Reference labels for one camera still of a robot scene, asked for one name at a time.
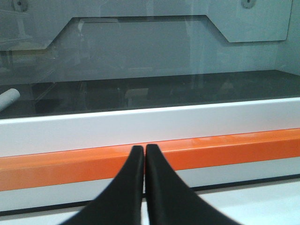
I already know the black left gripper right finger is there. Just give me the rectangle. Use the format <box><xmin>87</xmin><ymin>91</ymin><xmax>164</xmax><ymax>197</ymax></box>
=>
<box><xmin>145</xmin><ymin>144</ymin><xmax>237</xmax><ymax>225</ymax></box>

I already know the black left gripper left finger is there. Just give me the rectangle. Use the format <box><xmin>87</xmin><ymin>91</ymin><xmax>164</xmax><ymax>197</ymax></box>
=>
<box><xmin>62</xmin><ymin>146</ymin><xmax>143</xmax><ymax>225</ymax></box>

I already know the grey rolled paper tube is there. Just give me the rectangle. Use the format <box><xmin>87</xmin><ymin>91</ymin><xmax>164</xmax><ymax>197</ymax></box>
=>
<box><xmin>0</xmin><ymin>89</ymin><xmax>20</xmax><ymax>111</ymax></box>

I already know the grey rear baffle panel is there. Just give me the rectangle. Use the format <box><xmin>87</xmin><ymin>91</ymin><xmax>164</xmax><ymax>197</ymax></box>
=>
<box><xmin>0</xmin><ymin>0</ymin><xmax>292</xmax><ymax>51</ymax></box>

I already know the orange sash handle bar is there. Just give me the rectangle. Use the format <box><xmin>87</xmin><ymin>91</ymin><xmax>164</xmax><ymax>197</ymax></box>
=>
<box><xmin>0</xmin><ymin>128</ymin><xmax>300</xmax><ymax>191</ymax></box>

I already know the white fume hood sash frame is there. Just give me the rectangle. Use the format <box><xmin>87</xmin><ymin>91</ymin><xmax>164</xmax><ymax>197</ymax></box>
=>
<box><xmin>0</xmin><ymin>97</ymin><xmax>300</xmax><ymax>211</ymax></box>

